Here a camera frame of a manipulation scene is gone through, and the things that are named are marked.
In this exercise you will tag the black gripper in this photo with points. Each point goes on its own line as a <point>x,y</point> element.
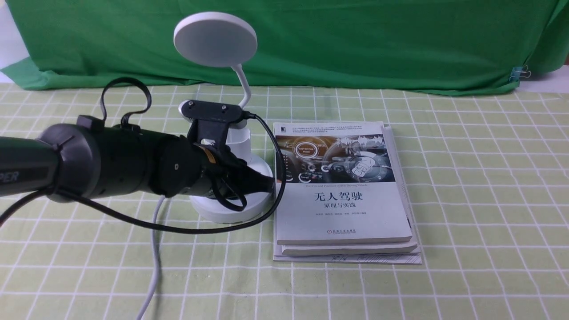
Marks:
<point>187,168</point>

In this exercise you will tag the white desk lamp with sockets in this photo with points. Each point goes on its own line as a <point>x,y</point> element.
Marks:
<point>220,40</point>

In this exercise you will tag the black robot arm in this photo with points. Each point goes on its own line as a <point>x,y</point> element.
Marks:
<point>94,161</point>

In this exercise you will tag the white self-driving textbook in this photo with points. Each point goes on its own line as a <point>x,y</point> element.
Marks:
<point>342,209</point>

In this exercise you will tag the bottom printed paper booklet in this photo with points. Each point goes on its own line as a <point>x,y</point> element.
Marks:
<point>355,259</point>

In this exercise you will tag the green backdrop cloth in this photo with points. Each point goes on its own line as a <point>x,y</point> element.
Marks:
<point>445,47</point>

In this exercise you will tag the green checkered tablecloth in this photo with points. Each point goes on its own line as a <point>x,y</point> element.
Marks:
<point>487,179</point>

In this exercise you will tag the binder clip on cloth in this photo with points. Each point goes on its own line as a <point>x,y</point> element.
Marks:
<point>520,73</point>

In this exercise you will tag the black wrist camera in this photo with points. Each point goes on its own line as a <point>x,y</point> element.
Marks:
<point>211,121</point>

